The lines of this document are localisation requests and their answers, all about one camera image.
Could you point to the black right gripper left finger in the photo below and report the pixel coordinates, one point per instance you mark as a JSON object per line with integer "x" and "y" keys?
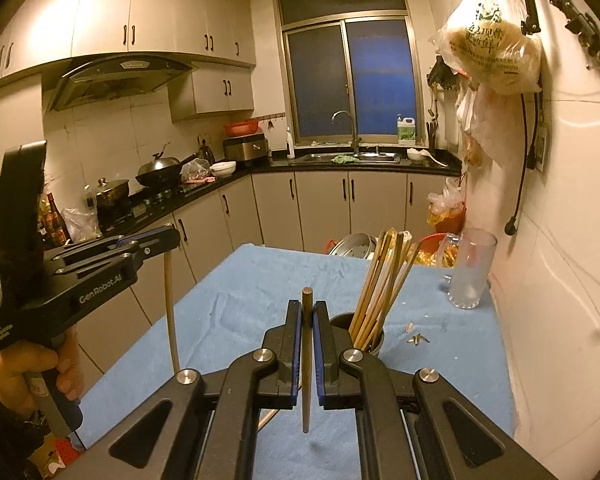
{"x": 280, "y": 382}

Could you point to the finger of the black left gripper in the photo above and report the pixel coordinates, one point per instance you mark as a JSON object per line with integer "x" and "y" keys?
{"x": 101, "y": 250}
{"x": 154, "y": 242}

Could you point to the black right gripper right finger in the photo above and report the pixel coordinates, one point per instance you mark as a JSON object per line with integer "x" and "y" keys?
{"x": 334, "y": 387}

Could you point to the wooden chopstick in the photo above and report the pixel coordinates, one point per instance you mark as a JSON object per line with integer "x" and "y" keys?
{"x": 170, "y": 320}
{"x": 306, "y": 357}

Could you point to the lower kitchen cabinets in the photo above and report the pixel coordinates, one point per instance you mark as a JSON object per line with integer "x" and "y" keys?
{"x": 303, "y": 210}

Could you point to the kitchen cabinets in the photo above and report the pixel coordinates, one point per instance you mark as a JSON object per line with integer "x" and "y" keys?
{"x": 110, "y": 135}
{"x": 303, "y": 210}

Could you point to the upper kitchen cabinets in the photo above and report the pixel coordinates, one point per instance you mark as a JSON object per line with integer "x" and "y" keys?
{"x": 110, "y": 135}

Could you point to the person's left hand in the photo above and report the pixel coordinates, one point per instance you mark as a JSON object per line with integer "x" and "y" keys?
{"x": 26, "y": 357}

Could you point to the black cooking pot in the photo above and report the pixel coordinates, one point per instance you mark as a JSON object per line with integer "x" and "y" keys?
{"x": 112, "y": 201}

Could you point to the black wok with lid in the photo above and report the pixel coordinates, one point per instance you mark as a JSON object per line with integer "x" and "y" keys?
{"x": 162, "y": 171}

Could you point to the chopstick in holder far right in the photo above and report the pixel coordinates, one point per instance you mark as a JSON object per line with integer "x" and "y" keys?
{"x": 372, "y": 341}

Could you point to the chopstick in holder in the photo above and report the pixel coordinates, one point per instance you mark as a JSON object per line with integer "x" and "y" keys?
{"x": 372, "y": 341}
{"x": 397, "y": 259}
{"x": 388, "y": 271}
{"x": 369, "y": 285}
{"x": 370, "y": 316}

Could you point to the white bowl on counter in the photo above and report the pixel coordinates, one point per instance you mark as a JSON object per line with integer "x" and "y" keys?
{"x": 222, "y": 170}

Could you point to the chopstick in holder far left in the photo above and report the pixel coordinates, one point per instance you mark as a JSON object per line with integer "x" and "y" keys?
{"x": 369, "y": 285}

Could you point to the steel pot on floor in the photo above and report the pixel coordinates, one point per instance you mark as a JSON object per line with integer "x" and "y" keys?
{"x": 357, "y": 245}

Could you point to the steel toaster box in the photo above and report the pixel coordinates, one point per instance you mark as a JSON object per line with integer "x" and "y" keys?
{"x": 246, "y": 148}

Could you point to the red plastic basin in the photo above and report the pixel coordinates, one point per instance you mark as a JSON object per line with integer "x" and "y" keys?
{"x": 430, "y": 244}

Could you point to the red bowl on toaster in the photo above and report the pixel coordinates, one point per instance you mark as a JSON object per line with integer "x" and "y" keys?
{"x": 244, "y": 128}

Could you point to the clear glass mug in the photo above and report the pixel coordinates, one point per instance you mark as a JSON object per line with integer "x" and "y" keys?
{"x": 466, "y": 282}

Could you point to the black range hood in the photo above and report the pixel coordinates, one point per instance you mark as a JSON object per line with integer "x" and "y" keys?
{"x": 116, "y": 76}

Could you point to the green dish cloth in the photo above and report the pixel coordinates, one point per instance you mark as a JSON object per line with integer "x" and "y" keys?
{"x": 342, "y": 159}

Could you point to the white ladle on counter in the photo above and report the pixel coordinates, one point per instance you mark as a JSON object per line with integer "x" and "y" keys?
{"x": 421, "y": 154}

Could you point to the green detergent jug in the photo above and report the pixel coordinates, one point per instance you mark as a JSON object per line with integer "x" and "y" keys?
{"x": 406, "y": 131}

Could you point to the dark window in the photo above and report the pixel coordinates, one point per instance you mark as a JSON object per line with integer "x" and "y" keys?
{"x": 351, "y": 67}

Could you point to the hanging plastic bag of bread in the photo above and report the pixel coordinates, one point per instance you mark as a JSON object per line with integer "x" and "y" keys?
{"x": 490, "y": 42}

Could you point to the black wall rack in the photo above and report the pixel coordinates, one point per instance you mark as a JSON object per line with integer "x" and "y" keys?
{"x": 580, "y": 24}

